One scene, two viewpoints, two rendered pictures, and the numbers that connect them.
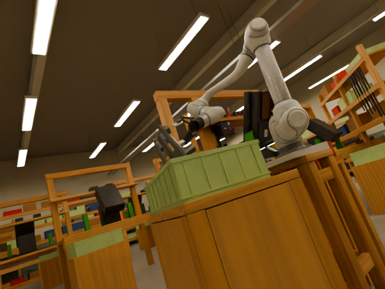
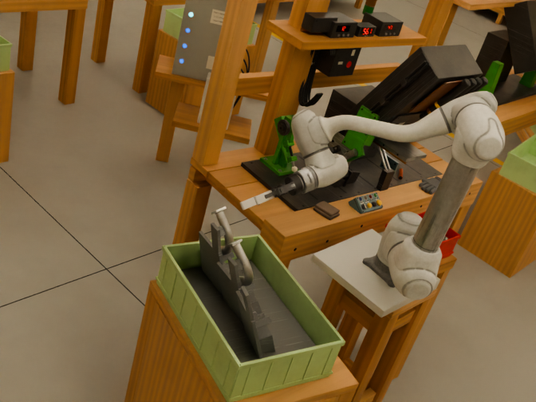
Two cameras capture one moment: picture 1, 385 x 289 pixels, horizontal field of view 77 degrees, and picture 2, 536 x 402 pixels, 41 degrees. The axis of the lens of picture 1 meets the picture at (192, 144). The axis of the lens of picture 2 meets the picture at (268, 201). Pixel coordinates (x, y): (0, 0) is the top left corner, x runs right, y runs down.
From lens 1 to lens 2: 1.92 m
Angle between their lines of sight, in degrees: 46
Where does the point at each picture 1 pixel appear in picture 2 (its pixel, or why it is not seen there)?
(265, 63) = (449, 191)
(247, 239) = not seen: outside the picture
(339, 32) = not seen: outside the picture
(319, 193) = (373, 349)
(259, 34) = (476, 159)
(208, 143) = (290, 76)
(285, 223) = not seen: outside the picture
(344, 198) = (399, 343)
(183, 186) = (237, 388)
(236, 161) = (305, 364)
